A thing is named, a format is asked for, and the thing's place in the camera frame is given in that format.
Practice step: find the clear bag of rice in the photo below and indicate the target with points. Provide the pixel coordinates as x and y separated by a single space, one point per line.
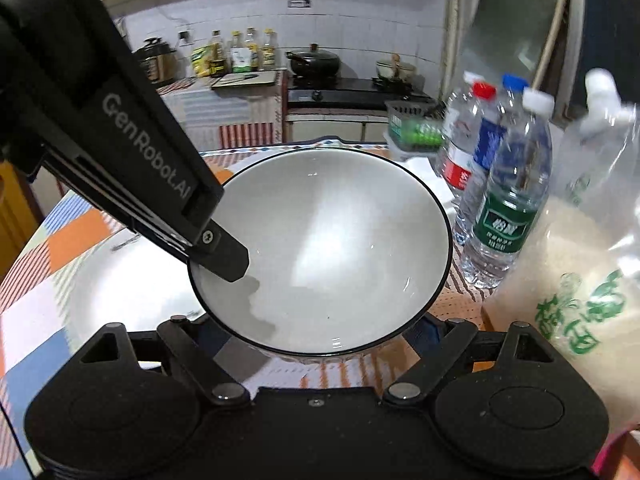
575 260

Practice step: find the beige pipe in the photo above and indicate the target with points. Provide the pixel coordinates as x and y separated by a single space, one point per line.
555 20

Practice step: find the colourful patchwork tablecloth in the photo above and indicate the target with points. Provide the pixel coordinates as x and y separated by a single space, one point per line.
65 240

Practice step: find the water bottle with red label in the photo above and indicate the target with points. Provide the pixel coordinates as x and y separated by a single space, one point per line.
457 170

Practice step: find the black pressure cooker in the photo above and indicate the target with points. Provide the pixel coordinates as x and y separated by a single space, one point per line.
157 62

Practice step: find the bottle with green white label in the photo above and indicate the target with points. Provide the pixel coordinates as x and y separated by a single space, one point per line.
241 57

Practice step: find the white plate with small print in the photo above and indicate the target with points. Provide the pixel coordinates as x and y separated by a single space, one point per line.
125 300

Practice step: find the clear bottle with white cap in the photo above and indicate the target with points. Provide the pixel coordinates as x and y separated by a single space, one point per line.
457 105

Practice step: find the water bottle with green label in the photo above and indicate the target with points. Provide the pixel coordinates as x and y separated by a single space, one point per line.
505 225

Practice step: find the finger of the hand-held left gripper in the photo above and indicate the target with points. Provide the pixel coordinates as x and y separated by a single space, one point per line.
225 257

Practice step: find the green plastic basket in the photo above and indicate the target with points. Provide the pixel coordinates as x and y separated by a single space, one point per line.
412 127

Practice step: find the water bottle with blue label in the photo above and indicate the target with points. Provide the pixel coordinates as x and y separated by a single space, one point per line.
495 140

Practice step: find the striped patchwork counter cloth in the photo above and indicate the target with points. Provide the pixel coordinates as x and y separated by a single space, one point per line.
235 110

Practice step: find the white lower cabinet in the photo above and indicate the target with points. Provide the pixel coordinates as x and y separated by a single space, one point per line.
335 125

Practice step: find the cream pot with lid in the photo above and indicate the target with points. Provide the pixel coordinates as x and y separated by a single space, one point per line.
395 69

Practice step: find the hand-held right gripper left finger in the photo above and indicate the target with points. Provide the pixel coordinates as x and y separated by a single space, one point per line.
200 360

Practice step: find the black gas stove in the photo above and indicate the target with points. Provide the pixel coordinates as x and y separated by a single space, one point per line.
350 91

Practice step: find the yellow green food packet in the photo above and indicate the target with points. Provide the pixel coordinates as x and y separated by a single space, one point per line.
201 62

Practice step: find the white bowl with black rim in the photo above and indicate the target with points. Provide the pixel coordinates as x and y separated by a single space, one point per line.
340 240

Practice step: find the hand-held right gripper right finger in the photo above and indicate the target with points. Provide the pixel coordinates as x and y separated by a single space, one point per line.
440 355

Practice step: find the white cutting board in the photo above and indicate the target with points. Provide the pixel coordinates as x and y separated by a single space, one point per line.
245 80

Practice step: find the oil bottle with dark label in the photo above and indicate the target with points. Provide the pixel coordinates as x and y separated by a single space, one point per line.
217 60

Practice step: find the black wok with lid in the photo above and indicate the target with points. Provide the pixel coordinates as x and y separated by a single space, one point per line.
315 62

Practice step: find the yellow oil bottle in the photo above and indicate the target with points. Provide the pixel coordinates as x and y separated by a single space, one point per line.
269 52
254 50

